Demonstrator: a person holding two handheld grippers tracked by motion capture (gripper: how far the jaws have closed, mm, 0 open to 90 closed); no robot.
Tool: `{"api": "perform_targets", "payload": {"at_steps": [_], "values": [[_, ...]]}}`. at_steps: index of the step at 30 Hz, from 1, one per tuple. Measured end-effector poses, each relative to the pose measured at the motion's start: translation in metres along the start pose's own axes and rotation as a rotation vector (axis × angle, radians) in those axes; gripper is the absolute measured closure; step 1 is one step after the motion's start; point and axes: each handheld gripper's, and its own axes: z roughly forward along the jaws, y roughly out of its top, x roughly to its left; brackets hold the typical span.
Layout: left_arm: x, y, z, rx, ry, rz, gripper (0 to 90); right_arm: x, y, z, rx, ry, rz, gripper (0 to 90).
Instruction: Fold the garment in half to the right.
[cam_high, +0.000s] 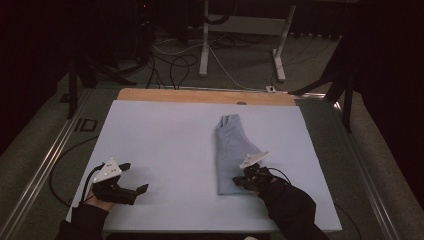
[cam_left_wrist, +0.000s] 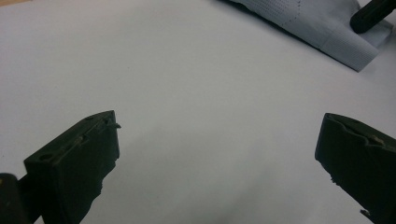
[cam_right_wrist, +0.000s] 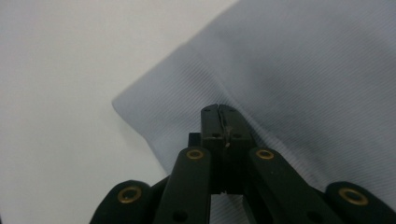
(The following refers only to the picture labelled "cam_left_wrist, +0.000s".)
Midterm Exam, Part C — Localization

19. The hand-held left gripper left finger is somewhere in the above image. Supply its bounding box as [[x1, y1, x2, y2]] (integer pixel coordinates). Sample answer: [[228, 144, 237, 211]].
[[23, 109, 122, 224]]

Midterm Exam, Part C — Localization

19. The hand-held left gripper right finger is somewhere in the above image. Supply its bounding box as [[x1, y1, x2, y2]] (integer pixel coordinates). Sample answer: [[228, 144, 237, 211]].
[[314, 112, 396, 224]]

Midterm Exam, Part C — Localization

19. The light blue tank top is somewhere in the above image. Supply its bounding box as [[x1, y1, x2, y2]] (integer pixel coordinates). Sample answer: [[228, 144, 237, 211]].
[[218, 0, 394, 73]]

